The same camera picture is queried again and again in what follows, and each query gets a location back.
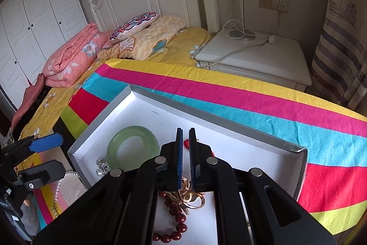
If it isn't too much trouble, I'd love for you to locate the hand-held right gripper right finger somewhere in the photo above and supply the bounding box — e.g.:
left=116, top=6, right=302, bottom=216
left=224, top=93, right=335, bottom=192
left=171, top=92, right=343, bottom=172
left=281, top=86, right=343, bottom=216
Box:
left=189, top=128, right=336, bottom=245

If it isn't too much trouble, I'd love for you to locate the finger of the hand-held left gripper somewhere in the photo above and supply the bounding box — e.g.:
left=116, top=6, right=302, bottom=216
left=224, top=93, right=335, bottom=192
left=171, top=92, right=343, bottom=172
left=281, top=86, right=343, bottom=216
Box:
left=0, top=133, right=64, bottom=166
left=11, top=159, right=66, bottom=191

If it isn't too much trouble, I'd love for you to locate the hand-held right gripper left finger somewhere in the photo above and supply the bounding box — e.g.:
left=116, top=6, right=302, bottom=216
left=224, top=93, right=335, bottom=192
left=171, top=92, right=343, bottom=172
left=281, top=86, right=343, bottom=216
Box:
left=34, top=128, right=184, bottom=245

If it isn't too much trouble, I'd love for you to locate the white pearl necklace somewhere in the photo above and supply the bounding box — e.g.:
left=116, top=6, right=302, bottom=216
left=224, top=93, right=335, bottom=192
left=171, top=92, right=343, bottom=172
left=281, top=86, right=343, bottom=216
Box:
left=53, top=171, right=83, bottom=217

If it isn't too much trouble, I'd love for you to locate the gold bangle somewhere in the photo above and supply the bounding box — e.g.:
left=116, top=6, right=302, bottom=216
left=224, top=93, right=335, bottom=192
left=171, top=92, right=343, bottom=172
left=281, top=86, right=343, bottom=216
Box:
left=183, top=192, right=206, bottom=209

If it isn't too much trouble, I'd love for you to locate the white cardboard box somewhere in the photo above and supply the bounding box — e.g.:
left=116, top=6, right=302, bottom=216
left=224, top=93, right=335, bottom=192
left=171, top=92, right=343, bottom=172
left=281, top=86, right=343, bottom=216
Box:
left=68, top=85, right=309, bottom=245

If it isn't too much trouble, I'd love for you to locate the silver pearl flower brooch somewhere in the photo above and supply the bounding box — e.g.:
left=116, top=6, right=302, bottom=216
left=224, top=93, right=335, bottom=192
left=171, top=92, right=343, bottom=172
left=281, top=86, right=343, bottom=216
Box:
left=96, top=157, right=113, bottom=178

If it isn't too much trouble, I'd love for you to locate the green jade bangle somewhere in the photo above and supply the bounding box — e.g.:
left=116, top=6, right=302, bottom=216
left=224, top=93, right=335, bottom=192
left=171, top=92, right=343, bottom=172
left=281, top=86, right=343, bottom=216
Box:
left=107, top=126, right=159, bottom=174

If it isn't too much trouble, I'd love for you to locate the colourful striped towel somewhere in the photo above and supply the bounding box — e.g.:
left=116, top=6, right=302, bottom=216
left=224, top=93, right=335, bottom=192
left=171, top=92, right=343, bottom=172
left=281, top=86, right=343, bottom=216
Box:
left=17, top=58, right=367, bottom=235

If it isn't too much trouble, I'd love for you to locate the pink floral quilt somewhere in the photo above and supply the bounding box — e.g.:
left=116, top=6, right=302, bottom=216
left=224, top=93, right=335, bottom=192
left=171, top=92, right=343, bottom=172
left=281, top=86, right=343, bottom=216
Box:
left=42, top=22, right=115, bottom=88

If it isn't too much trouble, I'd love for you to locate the white nightstand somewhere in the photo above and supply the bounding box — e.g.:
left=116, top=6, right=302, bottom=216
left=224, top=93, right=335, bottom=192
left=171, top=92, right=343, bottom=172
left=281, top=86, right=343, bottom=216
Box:
left=195, top=31, right=313, bottom=92

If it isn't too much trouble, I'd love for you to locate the white wardrobe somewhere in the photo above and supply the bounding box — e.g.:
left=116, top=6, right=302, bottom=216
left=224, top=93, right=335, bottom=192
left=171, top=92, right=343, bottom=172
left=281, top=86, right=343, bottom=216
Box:
left=0, top=0, right=88, bottom=116

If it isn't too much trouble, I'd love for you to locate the beige patterned blanket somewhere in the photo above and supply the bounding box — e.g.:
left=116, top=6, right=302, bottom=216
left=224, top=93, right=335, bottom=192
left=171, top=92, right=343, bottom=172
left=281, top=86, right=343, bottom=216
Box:
left=97, top=15, right=187, bottom=61

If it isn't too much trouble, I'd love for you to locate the embroidered patterned pillow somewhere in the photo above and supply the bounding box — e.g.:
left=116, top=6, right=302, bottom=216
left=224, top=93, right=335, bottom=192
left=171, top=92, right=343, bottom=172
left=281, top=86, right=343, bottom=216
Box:
left=110, top=12, right=159, bottom=43

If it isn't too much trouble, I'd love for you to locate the striped printed curtain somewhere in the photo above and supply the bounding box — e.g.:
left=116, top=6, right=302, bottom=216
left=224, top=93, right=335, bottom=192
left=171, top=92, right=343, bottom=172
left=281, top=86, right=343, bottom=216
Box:
left=311, top=0, right=367, bottom=110

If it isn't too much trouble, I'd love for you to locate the red string bracelet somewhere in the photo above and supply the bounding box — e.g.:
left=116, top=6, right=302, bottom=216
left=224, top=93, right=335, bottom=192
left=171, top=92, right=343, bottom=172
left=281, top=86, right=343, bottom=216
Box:
left=183, top=139, right=215, bottom=158

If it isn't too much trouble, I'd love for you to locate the dark red bead bracelet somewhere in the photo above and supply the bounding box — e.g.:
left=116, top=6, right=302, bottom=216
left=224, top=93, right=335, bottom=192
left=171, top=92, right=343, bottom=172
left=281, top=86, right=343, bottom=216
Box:
left=153, top=190, right=188, bottom=243

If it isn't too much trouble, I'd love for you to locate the white cable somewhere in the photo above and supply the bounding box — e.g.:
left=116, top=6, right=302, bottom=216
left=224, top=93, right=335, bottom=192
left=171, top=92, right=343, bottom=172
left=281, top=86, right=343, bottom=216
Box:
left=198, top=8, right=283, bottom=68

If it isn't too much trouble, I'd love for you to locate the white wall socket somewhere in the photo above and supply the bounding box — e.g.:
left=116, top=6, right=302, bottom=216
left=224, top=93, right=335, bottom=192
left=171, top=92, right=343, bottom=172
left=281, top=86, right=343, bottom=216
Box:
left=272, top=0, right=288, bottom=12

